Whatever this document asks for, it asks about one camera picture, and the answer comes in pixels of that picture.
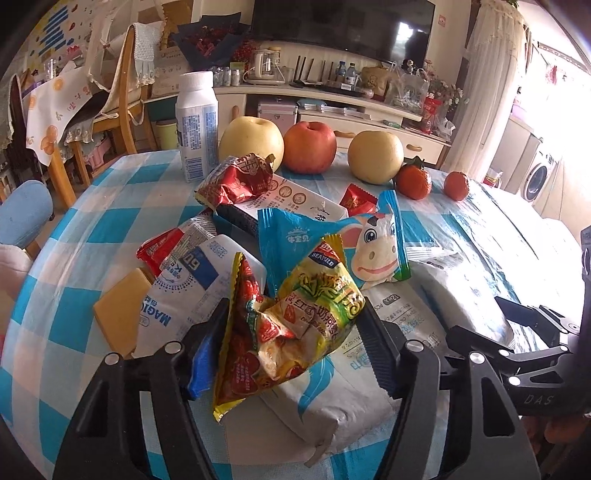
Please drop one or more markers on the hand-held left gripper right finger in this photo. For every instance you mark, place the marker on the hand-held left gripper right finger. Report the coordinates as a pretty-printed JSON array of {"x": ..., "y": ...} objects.
[{"x": 378, "y": 350}]

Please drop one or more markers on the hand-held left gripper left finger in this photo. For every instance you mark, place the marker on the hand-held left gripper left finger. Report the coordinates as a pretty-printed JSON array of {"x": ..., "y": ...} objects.
[{"x": 203, "y": 364}]

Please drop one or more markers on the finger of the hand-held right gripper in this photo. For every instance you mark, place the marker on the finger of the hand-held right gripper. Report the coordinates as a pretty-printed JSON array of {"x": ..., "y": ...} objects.
[
  {"x": 535, "y": 316},
  {"x": 480, "y": 346}
]

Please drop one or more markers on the yellow red snack wrapper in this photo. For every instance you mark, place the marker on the yellow red snack wrapper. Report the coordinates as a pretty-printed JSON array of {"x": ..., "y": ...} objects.
[{"x": 295, "y": 323}]

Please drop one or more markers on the blue cow print wrapper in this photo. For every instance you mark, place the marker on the blue cow print wrapper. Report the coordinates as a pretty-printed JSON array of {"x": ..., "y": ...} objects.
[{"x": 369, "y": 244}]

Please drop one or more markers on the long white packet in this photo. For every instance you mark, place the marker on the long white packet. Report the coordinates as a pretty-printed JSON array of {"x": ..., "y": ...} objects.
[{"x": 300, "y": 198}]

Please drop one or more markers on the red gold wrapper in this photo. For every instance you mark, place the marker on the red gold wrapper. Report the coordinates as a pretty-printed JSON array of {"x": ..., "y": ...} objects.
[{"x": 231, "y": 184}]

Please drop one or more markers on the person's right hand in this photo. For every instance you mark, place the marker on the person's right hand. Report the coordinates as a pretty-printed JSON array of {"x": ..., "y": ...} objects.
[{"x": 558, "y": 429}]

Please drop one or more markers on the small white tissue pack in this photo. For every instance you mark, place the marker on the small white tissue pack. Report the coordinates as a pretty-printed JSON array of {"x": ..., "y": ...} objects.
[{"x": 461, "y": 295}]

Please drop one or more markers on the large white tissue pack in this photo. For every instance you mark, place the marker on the large white tissue pack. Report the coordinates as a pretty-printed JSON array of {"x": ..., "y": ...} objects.
[{"x": 341, "y": 401}]

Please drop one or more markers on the white blue soft pouch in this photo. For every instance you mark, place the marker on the white blue soft pouch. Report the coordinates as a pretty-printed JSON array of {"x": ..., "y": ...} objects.
[{"x": 184, "y": 295}]

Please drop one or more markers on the yellow square pad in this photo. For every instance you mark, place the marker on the yellow square pad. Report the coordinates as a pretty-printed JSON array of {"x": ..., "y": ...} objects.
[{"x": 120, "y": 318}]

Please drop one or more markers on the red silver snack wrapper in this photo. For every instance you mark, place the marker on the red silver snack wrapper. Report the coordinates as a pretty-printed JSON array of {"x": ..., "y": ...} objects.
[{"x": 159, "y": 249}]

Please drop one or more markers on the white washing machine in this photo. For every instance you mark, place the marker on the white washing machine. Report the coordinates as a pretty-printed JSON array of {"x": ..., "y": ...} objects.
[{"x": 540, "y": 175}]

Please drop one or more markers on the small red candy wrapper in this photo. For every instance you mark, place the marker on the small red candy wrapper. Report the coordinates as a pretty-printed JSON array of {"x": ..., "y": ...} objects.
[{"x": 358, "y": 201}]

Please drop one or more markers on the plain tangerine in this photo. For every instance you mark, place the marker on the plain tangerine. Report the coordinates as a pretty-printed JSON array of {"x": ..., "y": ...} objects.
[{"x": 457, "y": 185}]

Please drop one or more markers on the tangerine with leaf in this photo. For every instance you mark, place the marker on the tangerine with leaf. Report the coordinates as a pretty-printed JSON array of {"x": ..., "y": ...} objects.
[{"x": 413, "y": 182}]

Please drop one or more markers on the small yellow apple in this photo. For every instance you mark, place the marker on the small yellow apple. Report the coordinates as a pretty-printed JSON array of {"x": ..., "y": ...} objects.
[{"x": 378, "y": 157}]

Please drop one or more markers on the cream television cabinet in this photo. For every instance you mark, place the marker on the cream television cabinet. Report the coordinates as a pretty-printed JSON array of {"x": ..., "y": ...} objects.
[{"x": 415, "y": 147}]

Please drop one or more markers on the red apple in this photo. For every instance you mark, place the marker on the red apple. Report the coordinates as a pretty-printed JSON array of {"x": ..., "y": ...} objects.
[{"x": 309, "y": 147}]

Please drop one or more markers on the white curtain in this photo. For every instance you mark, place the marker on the white curtain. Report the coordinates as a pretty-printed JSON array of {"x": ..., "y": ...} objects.
[{"x": 489, "y": 92}]

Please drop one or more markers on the large yellow apple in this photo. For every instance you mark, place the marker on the large yellow apple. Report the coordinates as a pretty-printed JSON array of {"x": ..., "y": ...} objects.
[{"x": 251, "y": 141}]

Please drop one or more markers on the green waste bin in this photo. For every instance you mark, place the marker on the green waste bin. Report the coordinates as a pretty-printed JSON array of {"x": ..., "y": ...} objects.
[{"x": 167, "y": 134}]

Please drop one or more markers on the blue padded stool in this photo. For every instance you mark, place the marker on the blue padded stool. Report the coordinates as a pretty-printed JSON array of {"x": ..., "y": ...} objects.
[{"x": 25, "y": 212}]

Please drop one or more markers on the white milk bottle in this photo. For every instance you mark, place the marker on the white milk bottle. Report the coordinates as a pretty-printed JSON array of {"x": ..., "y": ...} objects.
[{"x": 196, "y": 129}]

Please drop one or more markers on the wooden chair with lace cover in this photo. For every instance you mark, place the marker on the wooden chair with lace cover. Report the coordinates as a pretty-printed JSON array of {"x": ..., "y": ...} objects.
[{"x": 127, "y": 134}]

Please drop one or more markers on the metal storage case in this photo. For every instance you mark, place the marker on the metal storage case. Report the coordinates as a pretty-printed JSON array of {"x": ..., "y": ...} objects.
[{"x": 277, "y": 117}]

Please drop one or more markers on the clear gift bag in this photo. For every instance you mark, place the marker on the clear gift bag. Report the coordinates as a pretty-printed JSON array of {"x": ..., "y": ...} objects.
[{"x": 408, "y": 90}]

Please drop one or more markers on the black router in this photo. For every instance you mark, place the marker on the black router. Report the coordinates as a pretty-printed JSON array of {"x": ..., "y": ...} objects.
[{"x": 304, "y": 81}]

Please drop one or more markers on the white printed package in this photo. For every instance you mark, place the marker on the white printed package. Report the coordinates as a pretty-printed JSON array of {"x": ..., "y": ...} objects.
[{"x": 168, "y": 71}]

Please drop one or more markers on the orange print table cover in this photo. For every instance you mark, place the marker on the orange print table cover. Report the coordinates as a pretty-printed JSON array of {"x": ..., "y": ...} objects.
[{"x": 51, "y": 110}]

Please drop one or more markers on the glass electric kettle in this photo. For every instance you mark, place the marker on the glass electric kettle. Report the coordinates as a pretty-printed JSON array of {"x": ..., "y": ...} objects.
[{"x": 265, "y": 67}]

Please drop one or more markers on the dark blue flower bouquet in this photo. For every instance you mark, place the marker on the dark blue flower bouquet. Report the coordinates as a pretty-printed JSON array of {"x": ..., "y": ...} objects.
[{"x": 207, "y": 41}]

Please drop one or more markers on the black television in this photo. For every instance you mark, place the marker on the black television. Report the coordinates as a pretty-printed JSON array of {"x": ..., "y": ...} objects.
[{"x": 346, "y": 27}]

